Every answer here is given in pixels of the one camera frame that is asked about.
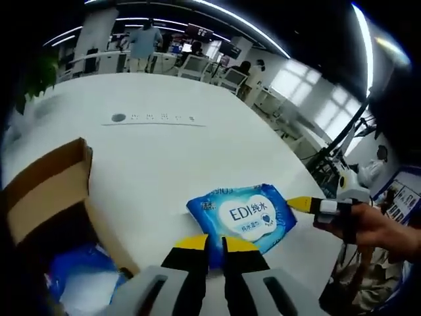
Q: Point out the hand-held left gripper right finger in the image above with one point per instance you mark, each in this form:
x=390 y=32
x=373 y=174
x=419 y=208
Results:
x=246 y=286

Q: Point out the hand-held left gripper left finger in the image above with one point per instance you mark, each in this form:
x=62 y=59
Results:
x=187 y=283

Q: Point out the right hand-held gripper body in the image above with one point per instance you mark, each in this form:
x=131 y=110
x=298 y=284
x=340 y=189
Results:
x=353 y=187

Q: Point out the blue wet wipes pack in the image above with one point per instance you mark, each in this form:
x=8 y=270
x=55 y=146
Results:
x=210 y=210

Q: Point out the blue plastic bag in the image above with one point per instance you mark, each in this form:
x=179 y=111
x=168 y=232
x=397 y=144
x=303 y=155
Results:
x=82 y=283

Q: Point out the brown cardboard shoe box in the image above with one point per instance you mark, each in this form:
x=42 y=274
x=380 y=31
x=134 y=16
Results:
x=46 y=184

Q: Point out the person's right hand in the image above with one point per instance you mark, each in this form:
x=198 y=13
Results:
x=378 y=227

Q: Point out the black tripod stand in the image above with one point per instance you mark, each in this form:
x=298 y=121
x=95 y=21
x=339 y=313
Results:
x=368 y=128

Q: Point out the ceiling light strip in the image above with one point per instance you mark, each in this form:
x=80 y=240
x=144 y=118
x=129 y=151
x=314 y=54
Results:
x=250 y=24
x=365 y=49

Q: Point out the white office chair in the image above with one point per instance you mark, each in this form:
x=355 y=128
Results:
x=194 y=66
x=235 y=80

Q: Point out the dark hanging screen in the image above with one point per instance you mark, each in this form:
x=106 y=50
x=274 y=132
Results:
x=230 y=51

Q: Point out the white office desk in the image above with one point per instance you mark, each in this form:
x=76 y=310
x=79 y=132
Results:
x=108 y=62

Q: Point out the green potted plant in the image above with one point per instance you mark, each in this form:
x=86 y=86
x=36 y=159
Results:
x=39 y=79

